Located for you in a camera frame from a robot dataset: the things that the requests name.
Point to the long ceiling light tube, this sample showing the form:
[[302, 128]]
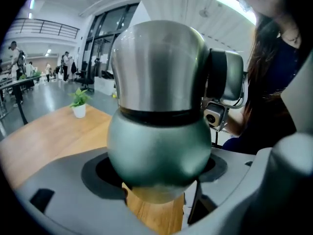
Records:
[[232, 5]]

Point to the small square gripper camera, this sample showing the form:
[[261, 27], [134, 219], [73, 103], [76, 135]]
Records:
[[212, 115]]

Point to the person's right forearm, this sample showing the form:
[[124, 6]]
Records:
[[236, 126]]

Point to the green metal bottle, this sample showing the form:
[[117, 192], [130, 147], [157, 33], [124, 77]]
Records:
[[159, 150]]

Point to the silver bottle lid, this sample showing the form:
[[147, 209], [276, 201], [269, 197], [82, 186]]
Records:
[[151, 67]]

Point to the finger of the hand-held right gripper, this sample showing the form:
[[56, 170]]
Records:
[[233, 75]]

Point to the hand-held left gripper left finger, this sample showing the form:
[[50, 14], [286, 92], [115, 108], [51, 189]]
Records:
[[63, 192]]

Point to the person's black top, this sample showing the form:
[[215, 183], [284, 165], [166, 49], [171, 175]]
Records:
[[283, 72]]

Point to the green plant in white pot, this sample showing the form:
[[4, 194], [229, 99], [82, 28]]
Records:
[[79, 111]]

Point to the dark balcony railing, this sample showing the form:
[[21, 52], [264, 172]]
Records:
[[49, 28]]

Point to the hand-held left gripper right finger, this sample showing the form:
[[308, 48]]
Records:
[[234, 170]]

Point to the long office desk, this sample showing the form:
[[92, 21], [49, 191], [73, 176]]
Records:
[[17, 82]]

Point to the black office chair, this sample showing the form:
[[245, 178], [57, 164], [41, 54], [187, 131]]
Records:
[[84, 78]]

